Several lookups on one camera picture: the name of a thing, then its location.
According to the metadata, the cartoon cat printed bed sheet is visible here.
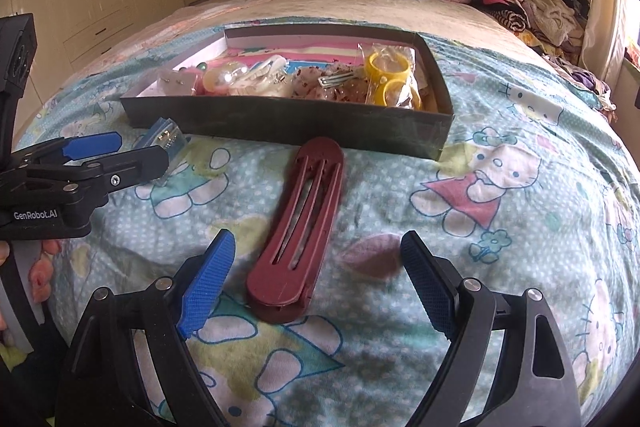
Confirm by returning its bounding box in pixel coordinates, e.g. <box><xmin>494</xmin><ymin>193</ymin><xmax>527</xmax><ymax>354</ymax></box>
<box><xmin>15</xmin><ymin>19</ymin><xmax>640</xmax><ymax>427</ymax></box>

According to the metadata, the beige bedspread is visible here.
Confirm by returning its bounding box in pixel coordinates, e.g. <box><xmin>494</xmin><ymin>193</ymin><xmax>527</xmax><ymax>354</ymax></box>
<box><xmin>75</xmin><ymin>0</ymin><xmax>556</xmax><ymax>72</ymax></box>

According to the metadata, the dark cardboard box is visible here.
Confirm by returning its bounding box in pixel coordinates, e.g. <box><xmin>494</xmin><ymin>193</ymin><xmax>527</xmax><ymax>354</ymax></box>
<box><xmin>120</xmin><ymin>24</ymin><xmax>455</xmax><ymax>162</ymax></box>

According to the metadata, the person's left hand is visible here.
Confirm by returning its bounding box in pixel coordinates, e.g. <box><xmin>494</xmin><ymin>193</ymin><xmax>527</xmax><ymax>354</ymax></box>
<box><xmin>28</xmin><ymin>238</ymin><xmax>64</xmax><ymax>305</ymax></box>

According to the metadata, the white earring card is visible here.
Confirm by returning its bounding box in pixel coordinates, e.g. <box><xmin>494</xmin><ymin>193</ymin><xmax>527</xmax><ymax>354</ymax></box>
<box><xmin>159</xmin><ymin>72</ymin><xmax>198</xmax><ymax>96</ymax></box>

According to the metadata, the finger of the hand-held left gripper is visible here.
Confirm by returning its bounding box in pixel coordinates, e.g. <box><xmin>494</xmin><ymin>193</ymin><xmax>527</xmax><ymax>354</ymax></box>
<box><xmin>11</xmin><ymin>131</ymin><xmax>124</xmax><ymax>168</ymax></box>
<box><xmin>21</xmin><ymin>145</ymin><xmax>170</xmax><ymax>208</ymax></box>

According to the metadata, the plastic bag of yellow rings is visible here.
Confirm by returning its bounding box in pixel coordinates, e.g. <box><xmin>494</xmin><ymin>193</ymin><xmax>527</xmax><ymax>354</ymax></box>
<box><xmin>357</xmin><ymin>44</ymin><xmax>428</xmax><ymax>110</ymax></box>

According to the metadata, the floral bow hair clip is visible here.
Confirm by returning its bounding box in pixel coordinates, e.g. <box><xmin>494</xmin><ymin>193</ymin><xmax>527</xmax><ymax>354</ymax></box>
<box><xmin>290</xmin><ymin>64</ymin><xmax>371</xmax><ymax>104</ymax></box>

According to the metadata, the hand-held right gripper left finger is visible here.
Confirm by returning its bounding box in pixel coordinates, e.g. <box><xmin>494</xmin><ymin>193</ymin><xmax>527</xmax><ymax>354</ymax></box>
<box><xmin>55</xmin><ymin>228</ymin><xmax>237</xmax><ymax>427</ymax></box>

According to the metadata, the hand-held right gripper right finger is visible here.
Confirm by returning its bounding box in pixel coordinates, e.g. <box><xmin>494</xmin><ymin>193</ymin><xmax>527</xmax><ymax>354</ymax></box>
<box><xmin>400</xmin><ymin>230</ymin><xmax>583</xmax><ymax>427</ymax></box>

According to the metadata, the pearl hair clip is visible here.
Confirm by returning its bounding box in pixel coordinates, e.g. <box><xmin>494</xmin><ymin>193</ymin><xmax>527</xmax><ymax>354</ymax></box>
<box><xmin>202</xmin><ymin>61</ymin><xmax>248</xmax><ymax>96</ymax></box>

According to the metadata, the pile of clothes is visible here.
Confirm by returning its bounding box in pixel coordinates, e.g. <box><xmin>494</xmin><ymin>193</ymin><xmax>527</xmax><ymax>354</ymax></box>
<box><xmin>467</xmin><ymin>0</ymin><xmax>608</xmax><ymax>108</ymax></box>

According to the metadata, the white cloud-shaped hair claw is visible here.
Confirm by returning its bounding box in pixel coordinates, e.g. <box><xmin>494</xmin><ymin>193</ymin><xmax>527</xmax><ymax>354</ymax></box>
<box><xmin>232</xmin><ymin>56</ymin><xmax>296</xmax><ymax>98</ymax></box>

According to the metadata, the maroon hair clip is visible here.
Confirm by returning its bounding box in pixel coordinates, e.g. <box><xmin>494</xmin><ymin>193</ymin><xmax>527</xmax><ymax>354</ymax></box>
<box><xmin>246</xmin><ymin>137</ymin><xmax>346</xmax><ymax>325</ymax></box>

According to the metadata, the blue box with clear lid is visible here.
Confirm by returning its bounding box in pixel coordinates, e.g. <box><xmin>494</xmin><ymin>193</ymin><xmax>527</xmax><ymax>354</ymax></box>
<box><xmin>137</xmin><ymin>117</ymin><xmax>192</xmax><ymax>188</ymax></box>

